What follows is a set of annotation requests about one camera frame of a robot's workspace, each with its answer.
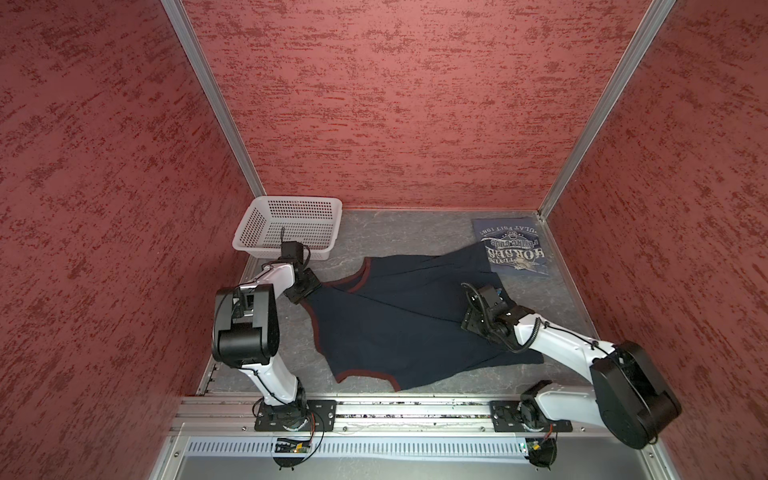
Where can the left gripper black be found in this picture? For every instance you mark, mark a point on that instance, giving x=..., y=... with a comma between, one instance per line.
x=313, y=284

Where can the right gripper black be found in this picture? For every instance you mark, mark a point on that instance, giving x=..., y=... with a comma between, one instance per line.
x=469, y=322

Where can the grey-blue tank top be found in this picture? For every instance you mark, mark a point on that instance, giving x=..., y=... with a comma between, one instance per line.
x=513, y=245

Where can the dark navy maroon-trimmed tank top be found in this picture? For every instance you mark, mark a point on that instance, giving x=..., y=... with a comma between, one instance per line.
x=398, y=319

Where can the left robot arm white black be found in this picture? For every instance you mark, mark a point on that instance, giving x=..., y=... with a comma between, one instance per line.
x=246, y=333

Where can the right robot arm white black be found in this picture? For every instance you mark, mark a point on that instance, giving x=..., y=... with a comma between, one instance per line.
x=626, y=394

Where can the white plastic laundry basket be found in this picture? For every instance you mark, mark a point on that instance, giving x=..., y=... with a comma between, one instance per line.
x=271, y=220

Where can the left small circuit board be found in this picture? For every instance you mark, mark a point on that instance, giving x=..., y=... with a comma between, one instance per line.
x=292, y=446

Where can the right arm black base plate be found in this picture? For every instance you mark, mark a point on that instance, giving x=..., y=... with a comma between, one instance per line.
x=507, y=417

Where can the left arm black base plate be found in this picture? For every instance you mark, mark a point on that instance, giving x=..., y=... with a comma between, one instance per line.
x=310, y=416

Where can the white perforated cable duct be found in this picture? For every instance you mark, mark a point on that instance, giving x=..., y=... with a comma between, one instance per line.
x=417, y=448

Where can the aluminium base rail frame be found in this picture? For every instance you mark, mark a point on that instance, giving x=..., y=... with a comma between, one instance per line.
x=584, y=452

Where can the aluminium corner post left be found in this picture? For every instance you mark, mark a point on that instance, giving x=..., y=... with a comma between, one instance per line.
x=188, y=39

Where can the aluminium corner post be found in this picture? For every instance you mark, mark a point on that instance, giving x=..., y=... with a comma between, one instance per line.
x=645, y=33
x=188, y=39

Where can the aluminium corner post right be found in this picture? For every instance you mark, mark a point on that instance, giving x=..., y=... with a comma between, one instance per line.
x=645, y=33

